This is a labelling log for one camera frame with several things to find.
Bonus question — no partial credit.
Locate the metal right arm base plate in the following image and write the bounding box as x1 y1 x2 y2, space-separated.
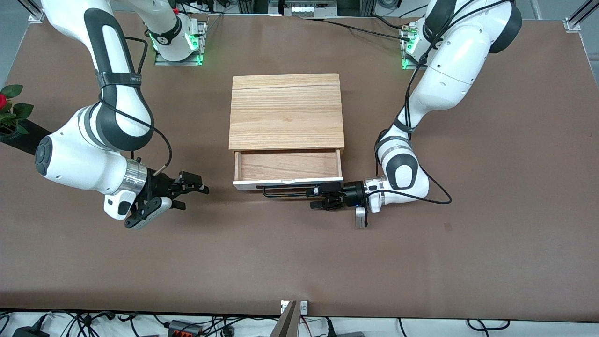
153 13 209 66

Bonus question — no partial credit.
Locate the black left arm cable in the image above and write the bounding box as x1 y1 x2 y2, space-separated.
373 26 453 205

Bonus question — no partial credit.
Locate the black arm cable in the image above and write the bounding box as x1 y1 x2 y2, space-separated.
96 35 174 177
373 26 453 205

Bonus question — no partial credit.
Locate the black metal drawer handle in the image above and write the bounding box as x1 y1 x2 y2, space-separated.
256 184 323 198

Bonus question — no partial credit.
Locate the aluminium profile frame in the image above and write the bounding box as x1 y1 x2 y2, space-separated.
563 0 599 33
18 0 45 23

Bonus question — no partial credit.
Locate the wooden drawer cabinet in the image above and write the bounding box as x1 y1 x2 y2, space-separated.
228 73 346 154

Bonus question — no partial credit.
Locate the black rectangular board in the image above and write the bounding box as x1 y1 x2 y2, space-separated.
0 118 53 156

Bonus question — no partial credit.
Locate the wooden drawer with white face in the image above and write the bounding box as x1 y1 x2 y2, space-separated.
233 148 345 191

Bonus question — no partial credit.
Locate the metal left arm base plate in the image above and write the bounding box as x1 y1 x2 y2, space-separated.
399 22 427 71

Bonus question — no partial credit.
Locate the small white clamp bracket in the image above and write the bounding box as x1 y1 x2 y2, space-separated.
280 300 310 315

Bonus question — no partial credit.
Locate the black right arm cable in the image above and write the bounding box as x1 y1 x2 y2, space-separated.
96 35 174 177

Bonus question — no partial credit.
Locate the artificial red rose plant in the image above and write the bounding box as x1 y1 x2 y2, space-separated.
0 84 35 142

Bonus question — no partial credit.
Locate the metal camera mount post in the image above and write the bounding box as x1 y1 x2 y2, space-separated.
269 300 300 337

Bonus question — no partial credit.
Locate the silver power strip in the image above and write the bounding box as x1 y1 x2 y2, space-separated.
279 0 339 19

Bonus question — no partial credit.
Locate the long black table cable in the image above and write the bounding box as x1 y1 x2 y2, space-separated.
299 15 413 42

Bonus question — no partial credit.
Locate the grey orange connector box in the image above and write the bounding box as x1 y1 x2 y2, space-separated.
166 319 203 337

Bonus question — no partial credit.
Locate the brown table mat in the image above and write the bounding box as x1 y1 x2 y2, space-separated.
0 12 599 323

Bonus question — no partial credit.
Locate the black power adapter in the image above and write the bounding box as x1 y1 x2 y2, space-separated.
11 326 50 337

